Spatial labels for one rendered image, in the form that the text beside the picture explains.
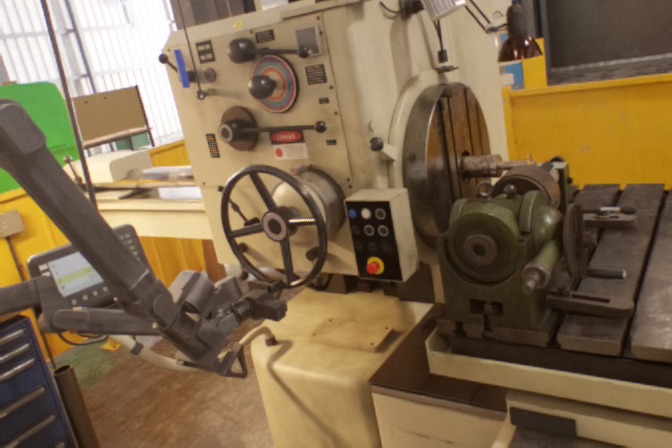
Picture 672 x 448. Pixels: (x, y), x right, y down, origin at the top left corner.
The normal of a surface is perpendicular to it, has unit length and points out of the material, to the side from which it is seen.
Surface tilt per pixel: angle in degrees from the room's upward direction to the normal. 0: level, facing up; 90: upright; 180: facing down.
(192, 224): 90
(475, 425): 90
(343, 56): 90
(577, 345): 90
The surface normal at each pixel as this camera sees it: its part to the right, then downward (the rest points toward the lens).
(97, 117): 0.83, 0.00
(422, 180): -0.54, 0.16
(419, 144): -0.53, -0.23
